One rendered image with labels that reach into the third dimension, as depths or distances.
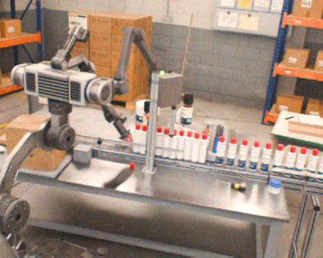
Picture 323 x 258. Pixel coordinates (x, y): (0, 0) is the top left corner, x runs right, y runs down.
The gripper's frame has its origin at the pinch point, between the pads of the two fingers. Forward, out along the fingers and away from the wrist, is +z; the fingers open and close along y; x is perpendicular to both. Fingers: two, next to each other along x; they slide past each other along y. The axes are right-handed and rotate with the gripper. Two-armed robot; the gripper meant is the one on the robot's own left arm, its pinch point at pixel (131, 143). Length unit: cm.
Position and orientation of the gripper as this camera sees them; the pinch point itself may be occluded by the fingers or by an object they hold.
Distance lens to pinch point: 278.8
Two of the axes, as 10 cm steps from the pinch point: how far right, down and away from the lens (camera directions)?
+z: 5.5, 8.1, 2.0
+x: -8.1, 4.6, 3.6
